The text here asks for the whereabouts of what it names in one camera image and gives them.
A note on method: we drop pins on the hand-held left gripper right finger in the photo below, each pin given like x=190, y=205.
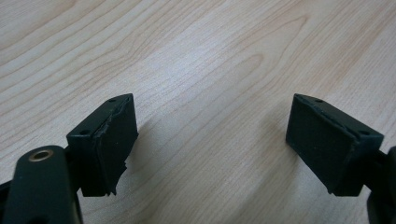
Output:
x=327, y=146

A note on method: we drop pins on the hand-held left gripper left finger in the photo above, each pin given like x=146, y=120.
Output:
x=106, y=146

